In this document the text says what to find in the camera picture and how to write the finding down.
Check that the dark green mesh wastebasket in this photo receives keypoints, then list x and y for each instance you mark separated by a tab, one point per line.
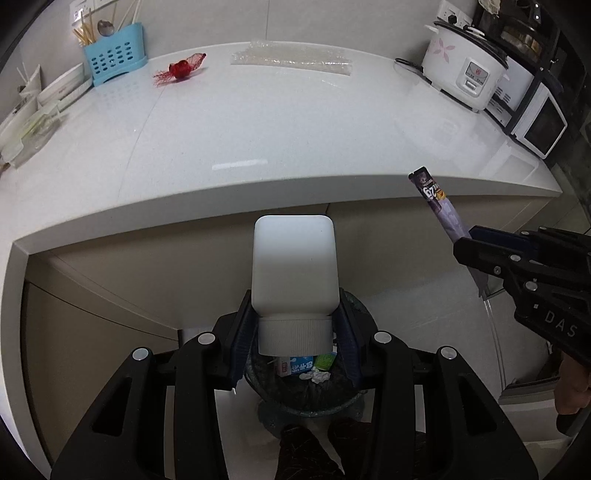
300	399

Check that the green white cardboard box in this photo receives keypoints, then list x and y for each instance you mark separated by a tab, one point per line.
324	362

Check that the beige cabinet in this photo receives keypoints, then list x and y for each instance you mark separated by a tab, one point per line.
138	286

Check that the white microwave oven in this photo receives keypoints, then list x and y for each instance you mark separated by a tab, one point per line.
542	122

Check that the clear plastic container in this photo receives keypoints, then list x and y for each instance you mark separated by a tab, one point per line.
27	134

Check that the white flowered rice cooker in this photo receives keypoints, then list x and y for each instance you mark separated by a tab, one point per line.
461	69

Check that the black toaster oven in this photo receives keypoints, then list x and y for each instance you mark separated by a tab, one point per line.
517	37

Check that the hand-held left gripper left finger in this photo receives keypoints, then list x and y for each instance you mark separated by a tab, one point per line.
244	334

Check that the purple sachet packet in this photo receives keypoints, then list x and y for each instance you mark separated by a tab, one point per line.
438	203

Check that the white wall outlet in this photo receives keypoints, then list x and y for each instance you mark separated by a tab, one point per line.
455	11
83	10

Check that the clear plastic wrapper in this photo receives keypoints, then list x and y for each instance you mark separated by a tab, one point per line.
286	57

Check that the bundle of chopsticks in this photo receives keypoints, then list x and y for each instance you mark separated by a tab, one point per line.
85	36

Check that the white plastic tray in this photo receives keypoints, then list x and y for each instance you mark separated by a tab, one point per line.
60	87

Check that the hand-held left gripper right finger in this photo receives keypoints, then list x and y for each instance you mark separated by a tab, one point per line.
345	334

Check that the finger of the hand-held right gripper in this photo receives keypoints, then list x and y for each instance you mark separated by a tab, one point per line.
496	237
485	258

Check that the person's right leg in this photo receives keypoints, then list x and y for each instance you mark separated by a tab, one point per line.
351	443

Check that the metal spoon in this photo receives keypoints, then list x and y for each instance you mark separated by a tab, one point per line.
106	28

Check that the blue utensil holder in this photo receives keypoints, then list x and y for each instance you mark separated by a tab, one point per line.
115	60

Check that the white plastic bottle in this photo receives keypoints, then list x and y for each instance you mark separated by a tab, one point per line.
295	267

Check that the grey-blue slipper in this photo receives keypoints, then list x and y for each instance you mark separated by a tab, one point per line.
270	415

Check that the red wrapped candy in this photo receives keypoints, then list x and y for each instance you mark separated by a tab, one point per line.
180	69

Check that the blue white milk carton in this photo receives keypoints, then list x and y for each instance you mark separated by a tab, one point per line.
295	367

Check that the person's right hand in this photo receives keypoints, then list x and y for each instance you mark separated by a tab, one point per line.
570	387

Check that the white tissue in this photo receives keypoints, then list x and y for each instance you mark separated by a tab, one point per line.
318	376

